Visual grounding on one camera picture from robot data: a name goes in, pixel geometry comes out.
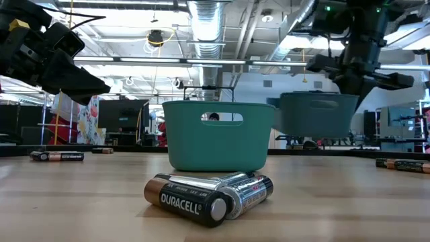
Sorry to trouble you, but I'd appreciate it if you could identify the silver Energizer AA battery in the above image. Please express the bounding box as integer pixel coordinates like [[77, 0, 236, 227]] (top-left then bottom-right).
[[155, 171, 257, 191], [220, 174, 275, 220]]

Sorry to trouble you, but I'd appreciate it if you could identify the long yellow cable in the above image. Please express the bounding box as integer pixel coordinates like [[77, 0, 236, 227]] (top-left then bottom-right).
[[53, 0, 74, 146]]

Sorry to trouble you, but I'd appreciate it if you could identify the grey monitor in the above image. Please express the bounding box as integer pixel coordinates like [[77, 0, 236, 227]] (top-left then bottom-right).
[[379, 106, 417, 135]]

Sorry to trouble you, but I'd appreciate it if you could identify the dark teal plastic bin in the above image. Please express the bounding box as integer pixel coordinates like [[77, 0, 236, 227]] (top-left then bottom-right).
[[267, 90, 359, 140]]

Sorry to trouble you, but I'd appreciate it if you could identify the silver metal rack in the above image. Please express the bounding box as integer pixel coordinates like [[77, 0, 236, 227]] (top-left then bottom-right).
[[36, 90, 79, 145]]

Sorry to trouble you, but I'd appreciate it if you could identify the black computer monitor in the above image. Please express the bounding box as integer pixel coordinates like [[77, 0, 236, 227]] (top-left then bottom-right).
[[97, 99, 151, 132]]

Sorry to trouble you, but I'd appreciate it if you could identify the black partition panel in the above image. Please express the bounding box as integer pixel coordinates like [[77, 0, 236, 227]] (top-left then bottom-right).
[[0, 104, 44, 146]]

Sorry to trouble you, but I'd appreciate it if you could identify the black ceiling camera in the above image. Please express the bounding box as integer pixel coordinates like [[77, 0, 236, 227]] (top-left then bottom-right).
[[147, 29, 165, 48]]

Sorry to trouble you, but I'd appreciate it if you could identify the black aluminium table frame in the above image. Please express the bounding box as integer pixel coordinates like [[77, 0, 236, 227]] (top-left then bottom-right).
[[0, 143, 430, 161]]

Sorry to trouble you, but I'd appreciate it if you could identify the yellow hanging cord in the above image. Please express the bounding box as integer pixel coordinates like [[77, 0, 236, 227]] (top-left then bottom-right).
[[301, 48, 308, 84]]

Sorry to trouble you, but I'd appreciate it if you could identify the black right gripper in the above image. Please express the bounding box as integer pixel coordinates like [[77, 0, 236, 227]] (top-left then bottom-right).
[[306, 40, 415, 112]]

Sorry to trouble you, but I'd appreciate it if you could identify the red object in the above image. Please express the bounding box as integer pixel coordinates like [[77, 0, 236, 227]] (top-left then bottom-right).
[[48, 116, 80, 145]]

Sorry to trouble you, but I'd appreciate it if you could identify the white metal rack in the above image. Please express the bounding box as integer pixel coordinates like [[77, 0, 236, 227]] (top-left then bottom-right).
[[417, 99, 430, 154]]

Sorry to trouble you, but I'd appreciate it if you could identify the green plastic bin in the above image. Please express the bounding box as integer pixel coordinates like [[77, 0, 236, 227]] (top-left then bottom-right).
[[162, 99, 277, 173]]

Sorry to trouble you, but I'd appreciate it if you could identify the round white ceiling fixture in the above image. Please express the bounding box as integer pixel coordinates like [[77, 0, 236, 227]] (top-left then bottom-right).
[[261, 9, 275, 24]]

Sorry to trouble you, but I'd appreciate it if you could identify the floral patterned cloth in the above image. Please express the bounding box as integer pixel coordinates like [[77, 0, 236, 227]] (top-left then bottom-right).
[[77, 95, 107, 146]]

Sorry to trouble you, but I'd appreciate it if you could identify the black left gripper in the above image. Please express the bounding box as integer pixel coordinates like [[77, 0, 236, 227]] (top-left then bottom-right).
[[0, 28, 111, 106]]

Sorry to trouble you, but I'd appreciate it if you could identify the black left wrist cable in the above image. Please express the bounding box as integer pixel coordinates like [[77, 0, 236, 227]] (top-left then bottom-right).
[[35, 5, 108, 32]]

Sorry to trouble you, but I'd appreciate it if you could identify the silver slanted ceiling duct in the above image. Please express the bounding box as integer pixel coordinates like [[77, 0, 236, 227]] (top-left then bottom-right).
[[268, 0, 315, 63]]

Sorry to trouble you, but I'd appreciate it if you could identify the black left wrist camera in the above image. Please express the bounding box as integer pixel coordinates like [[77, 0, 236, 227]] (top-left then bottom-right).
[[42, 22, 86, 58]]

